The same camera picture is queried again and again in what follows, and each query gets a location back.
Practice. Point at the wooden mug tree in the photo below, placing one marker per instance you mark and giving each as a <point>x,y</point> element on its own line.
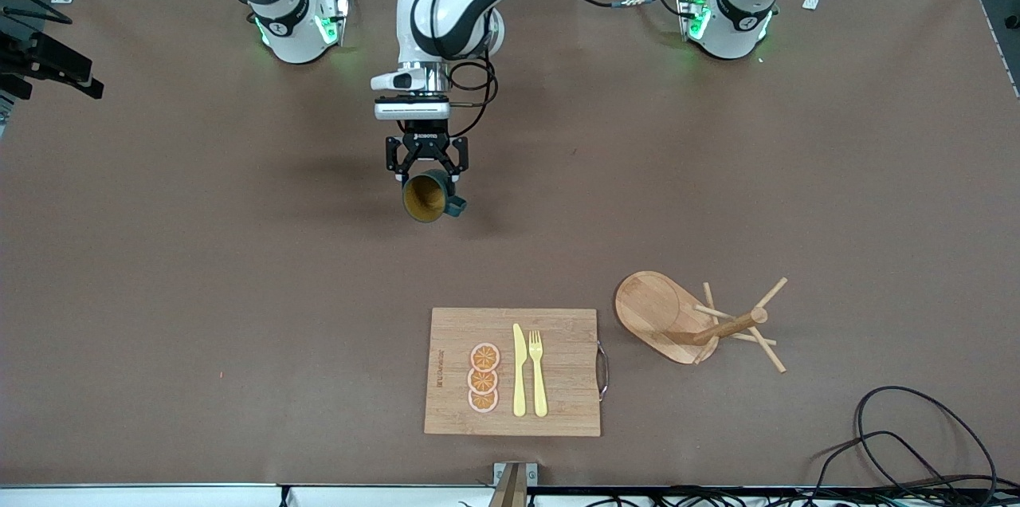
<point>653,308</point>

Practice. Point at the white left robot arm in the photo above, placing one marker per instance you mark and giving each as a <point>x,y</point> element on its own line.
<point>454,13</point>

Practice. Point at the brown table mat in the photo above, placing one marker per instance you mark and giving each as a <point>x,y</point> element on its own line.
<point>239,292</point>

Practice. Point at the toy orange slice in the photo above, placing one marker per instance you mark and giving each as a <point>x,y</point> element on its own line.
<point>483,401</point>
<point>484,356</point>
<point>483,381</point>

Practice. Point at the yellow plastic knife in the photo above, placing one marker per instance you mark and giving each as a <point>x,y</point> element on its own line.
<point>519,379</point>

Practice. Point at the teal ribbed cup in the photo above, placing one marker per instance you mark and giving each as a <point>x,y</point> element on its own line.
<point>422,200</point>

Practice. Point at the aluminium bracket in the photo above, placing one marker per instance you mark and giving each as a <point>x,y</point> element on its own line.
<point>514,483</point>

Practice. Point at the white table edge rail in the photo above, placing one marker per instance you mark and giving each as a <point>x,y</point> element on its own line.
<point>159,496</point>

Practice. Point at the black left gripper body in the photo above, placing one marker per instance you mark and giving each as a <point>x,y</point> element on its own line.
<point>427,140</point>

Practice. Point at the wooden cutting board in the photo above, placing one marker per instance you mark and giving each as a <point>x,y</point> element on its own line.
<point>558,379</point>

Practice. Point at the yellow plastic fork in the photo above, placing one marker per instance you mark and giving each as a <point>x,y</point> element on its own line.
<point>539,379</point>

